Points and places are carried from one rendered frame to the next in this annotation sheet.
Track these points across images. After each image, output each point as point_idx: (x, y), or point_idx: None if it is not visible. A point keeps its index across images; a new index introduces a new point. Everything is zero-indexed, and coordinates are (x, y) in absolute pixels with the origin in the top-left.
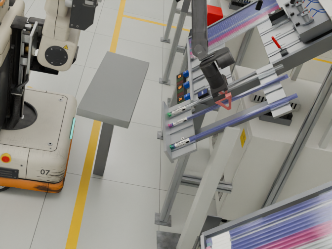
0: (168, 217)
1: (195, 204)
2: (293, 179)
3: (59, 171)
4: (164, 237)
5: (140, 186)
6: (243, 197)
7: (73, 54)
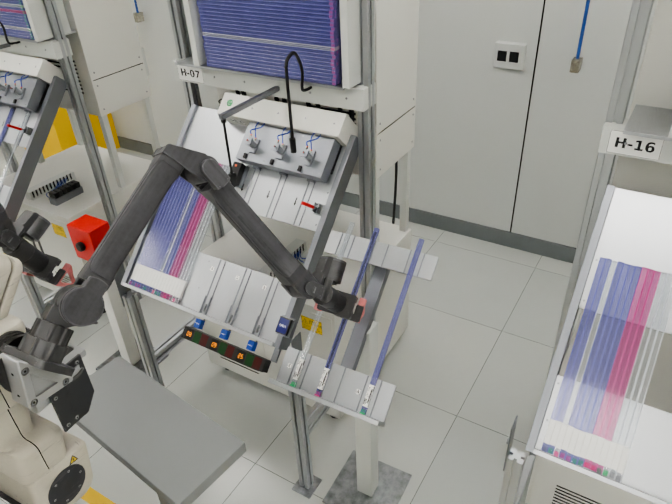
0: None
1: (368, 433)
2: None
3: None
4: (336, 497)
5: (239, 487)
6: None
7: (87, 455)
